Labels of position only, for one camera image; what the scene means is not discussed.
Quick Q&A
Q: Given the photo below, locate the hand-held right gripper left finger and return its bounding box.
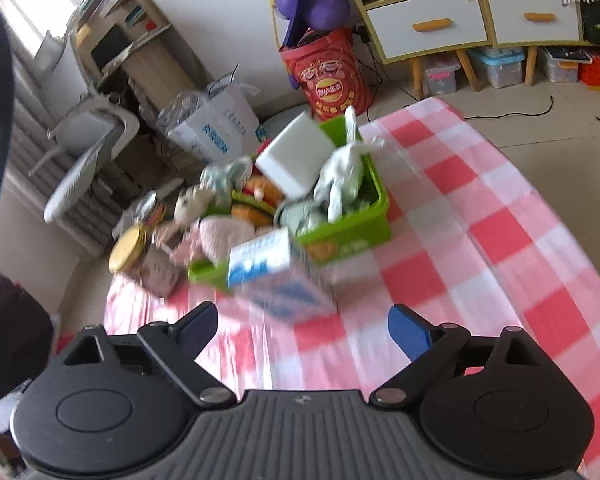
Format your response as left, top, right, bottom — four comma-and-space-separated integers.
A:
62, 301, 237, 408

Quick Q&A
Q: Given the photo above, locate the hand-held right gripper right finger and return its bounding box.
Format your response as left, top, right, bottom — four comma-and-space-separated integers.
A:
370, 304, 543, 407

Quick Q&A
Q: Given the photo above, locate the green plastic bin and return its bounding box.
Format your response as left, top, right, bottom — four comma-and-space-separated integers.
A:
187, 115, 392, 296

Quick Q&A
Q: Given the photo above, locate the white plush toy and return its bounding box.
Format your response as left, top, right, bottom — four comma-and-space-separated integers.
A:
172, 185, 216, 226

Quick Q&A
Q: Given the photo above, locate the round blue patterned cushion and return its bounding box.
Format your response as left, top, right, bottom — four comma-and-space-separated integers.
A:
275, 200, 331, 233

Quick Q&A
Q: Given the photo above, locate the white foam block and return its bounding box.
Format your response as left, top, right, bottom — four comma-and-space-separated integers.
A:
255, 111, 337, 200

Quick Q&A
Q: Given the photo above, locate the red white checkered tablecloth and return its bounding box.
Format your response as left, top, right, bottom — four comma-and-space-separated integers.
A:
102, 97, 600, 480

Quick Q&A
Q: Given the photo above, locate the blue and white milk carton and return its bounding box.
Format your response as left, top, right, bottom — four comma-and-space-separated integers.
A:
226, 227, 338, 323

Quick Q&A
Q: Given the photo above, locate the pale pink fuzzy plush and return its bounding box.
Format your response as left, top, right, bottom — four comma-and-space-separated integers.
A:
170, 215, 256, 263

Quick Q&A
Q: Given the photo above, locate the glass jar with yellow lid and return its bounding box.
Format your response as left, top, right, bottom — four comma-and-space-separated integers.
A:
108, 222, 181, 298

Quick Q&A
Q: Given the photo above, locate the tin can with colourful label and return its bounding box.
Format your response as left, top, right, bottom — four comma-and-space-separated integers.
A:
130, 190, 168, 226

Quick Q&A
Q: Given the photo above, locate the hamburger plush toy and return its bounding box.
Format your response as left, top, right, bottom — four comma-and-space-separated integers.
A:
230, 175, 286, 226

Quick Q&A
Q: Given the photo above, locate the clear plastic wrapped toy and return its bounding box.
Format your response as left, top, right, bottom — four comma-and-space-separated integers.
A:
200, 157, 255, 201

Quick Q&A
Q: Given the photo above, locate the dark cloth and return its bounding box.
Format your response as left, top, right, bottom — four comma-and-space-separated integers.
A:
0, 265, 56, 411

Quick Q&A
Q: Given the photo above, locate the white cardboard box blue print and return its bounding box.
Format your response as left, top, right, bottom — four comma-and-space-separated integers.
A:
156, 82, 262, 166

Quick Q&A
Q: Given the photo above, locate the grey office chair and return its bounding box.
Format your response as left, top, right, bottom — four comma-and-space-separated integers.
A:
29, 92, 141, 223

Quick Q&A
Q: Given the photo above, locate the grey ribbed radiator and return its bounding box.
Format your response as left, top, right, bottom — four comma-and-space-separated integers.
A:
2, 105, 131, 258

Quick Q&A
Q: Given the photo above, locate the clear storage box pink label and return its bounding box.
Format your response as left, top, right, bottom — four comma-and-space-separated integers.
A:
422, 55, 463, 96

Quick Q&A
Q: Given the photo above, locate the red snack print bucket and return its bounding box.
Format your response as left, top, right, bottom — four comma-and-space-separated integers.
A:
279, 27, 373, 118

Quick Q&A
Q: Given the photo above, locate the wooden desk with shelves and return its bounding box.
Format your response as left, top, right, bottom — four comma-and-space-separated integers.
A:
67, 0, 201, 106

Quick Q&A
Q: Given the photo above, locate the clear storage box teal lid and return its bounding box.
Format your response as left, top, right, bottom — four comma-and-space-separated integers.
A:
467, 47, 527, 88

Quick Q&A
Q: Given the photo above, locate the black computer monitor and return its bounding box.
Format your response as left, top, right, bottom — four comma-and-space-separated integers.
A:
90, 25, 131, 68

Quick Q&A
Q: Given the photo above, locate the purple ball toy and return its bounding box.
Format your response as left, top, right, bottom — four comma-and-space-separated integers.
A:
267, 0, 352, 48

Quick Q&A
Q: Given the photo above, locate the black floor cable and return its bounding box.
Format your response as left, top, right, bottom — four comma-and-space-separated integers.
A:
462, 94, 553, 120

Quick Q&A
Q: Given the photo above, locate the white drawer cabinet wooden frame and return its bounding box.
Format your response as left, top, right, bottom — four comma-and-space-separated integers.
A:
332, 0, 588, 101

